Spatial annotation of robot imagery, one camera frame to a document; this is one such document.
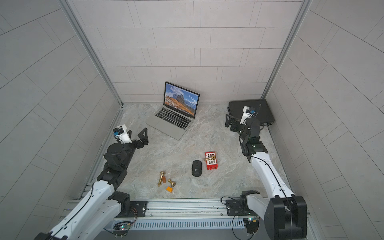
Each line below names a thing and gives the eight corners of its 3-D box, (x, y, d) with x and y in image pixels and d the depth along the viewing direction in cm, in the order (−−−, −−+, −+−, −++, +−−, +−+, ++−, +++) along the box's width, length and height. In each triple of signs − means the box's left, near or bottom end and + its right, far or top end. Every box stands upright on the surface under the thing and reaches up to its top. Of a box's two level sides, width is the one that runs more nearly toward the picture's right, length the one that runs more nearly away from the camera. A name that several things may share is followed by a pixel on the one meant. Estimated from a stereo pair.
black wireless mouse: (191, 176, 83) (191, 175, 81) (192, 161, 89) (192, 160, 87) (202, 176, 83) (202, 175, 81) (202, 161, 89) (202, 160, 87)
